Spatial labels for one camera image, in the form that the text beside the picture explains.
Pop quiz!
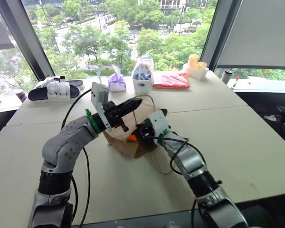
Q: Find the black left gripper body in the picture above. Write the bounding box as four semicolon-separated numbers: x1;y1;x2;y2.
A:
101;101;130;133

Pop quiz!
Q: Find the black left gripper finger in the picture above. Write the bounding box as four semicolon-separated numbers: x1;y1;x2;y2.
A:
121;104;140;117
120;97;143;109

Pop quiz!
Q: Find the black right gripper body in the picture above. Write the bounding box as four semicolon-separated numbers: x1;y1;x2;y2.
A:
136;121;158;146

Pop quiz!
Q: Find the brown paper bag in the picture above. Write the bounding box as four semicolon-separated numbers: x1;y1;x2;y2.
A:
102;94;172;175

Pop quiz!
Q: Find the green left wrist clamp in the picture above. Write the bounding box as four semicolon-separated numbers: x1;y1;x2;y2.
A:
85;108;101;134

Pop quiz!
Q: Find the purple wrapped pouch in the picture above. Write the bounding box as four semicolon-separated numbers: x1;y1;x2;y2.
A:
107;72;127;93

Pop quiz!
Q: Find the white bin with blue items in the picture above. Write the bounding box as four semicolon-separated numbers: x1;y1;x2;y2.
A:
131;55;155;95

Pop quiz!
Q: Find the red plastic packet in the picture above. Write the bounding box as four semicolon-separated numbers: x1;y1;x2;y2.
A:
152;71;191;90

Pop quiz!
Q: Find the navy white slide sandal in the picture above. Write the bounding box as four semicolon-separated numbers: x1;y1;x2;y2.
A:
28;81;82;103
39;76;85;90

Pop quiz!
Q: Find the white tray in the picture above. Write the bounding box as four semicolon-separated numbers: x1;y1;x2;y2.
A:
182;62;210;81

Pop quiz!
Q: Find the short yellow plastic cup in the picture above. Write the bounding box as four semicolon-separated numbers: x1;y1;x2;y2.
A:
196;61;208;73

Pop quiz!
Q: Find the tall yellow plastic cup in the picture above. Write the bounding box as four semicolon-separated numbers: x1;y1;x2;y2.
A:
188;54;200;69

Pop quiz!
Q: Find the grey thermos bottle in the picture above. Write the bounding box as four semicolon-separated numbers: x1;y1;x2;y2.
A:
221;69;235;85

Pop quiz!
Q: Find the red marker pen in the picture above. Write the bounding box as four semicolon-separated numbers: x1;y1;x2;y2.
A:
230;76;240;90

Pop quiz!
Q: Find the small can with pink label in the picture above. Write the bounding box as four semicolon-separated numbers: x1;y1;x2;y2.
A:
15;88;27;104

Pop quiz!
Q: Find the dark window pillar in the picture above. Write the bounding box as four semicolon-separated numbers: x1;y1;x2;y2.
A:
0;0;56;81
199;0;243;71

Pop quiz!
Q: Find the large grey roller blind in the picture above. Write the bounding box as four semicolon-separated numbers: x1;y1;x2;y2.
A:
217;0;285;70

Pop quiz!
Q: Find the small grey roller blind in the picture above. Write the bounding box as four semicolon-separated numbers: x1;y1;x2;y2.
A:
0;4;16;51

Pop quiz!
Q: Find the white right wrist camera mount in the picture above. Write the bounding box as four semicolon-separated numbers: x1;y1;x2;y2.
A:
148;110;171;141

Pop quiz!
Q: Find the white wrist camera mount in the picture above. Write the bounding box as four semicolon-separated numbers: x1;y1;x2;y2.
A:
148;110;171;141
90;82;114;133

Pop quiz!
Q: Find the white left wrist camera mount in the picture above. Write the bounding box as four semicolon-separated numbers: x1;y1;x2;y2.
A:
90;82;114;133

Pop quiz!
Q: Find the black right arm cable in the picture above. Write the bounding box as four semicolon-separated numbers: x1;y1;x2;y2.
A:
153;135;190;176

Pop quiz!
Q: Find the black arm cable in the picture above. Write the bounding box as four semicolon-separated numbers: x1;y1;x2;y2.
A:
61;89;94;228
153;135;190;176

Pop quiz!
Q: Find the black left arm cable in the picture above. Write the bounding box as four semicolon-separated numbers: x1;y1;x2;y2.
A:
61;89;94;228

